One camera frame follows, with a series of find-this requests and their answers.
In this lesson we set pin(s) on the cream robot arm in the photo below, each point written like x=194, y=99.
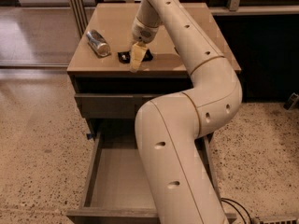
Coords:
x=167, y=127

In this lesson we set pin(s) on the small dark floor object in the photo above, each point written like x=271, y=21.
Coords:
x=292, y=101

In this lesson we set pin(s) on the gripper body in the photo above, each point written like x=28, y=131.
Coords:
x=143, y=34

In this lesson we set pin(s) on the closed grey top drawer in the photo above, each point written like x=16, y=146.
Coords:
x=106, y=106

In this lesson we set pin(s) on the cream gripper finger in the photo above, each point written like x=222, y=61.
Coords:
x=138, y=52

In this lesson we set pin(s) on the silver metal can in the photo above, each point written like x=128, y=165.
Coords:
x=98, y=43

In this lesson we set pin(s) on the open grey middle drawer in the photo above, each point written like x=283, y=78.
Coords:
x=116, y=190

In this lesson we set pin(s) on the brown drawer cabinet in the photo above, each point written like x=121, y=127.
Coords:
x=164, y=74

